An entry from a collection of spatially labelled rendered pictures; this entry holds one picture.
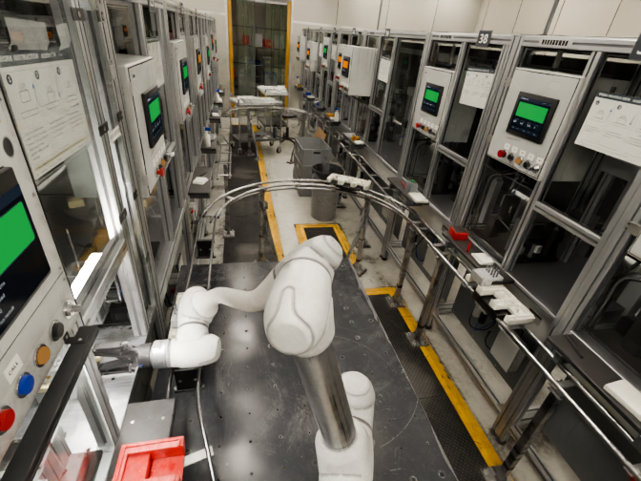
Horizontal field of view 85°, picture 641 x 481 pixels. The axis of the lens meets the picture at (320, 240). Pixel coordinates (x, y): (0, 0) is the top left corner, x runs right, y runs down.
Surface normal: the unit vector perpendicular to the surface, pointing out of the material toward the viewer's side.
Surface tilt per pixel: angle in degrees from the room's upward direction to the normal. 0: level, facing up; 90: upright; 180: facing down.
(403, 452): 0
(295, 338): 85
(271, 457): 0
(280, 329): 87
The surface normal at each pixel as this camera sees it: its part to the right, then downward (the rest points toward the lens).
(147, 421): 0.09, -0.86
